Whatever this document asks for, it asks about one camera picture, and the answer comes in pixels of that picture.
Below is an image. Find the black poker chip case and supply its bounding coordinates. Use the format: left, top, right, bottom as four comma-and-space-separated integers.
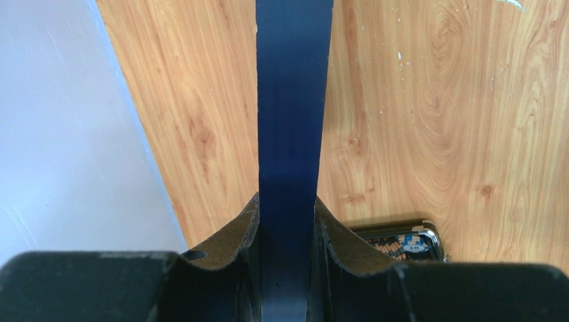
352, 219, 448, 262

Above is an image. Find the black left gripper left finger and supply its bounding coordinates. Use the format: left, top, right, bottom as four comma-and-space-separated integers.
1, 196, 260, 321

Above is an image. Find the wooden picture frame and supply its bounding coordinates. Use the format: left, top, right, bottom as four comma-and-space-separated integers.
256, 1, 333, 321

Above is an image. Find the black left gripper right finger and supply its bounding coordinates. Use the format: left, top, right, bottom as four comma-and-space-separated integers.
307, 201, 568, 321

